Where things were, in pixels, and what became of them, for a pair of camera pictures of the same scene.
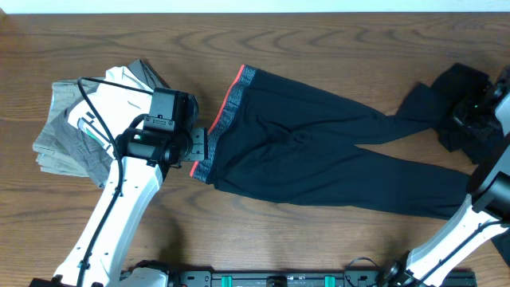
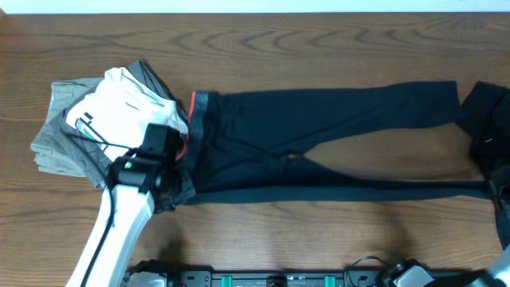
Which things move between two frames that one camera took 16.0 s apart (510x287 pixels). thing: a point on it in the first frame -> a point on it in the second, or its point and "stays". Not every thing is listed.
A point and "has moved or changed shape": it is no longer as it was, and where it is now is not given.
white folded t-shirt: [119, 108] stays
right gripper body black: [472, 115] -> [500, 183]
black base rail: [312, 277] stays
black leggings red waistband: [280, 139] has moved or changed shape
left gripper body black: [199, 144] -> [175, 149]
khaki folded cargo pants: [64, 147] stays
